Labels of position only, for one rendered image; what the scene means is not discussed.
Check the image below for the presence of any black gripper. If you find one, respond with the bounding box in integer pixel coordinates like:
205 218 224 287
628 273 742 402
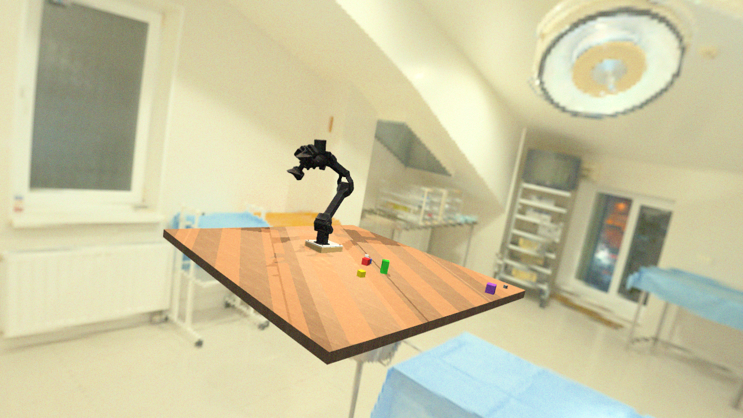
287 145 319 180

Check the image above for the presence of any purple block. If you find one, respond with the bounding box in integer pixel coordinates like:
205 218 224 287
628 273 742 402
485 282 497 295

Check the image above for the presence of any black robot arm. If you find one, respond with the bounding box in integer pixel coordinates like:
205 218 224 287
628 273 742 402
313 139 354 245

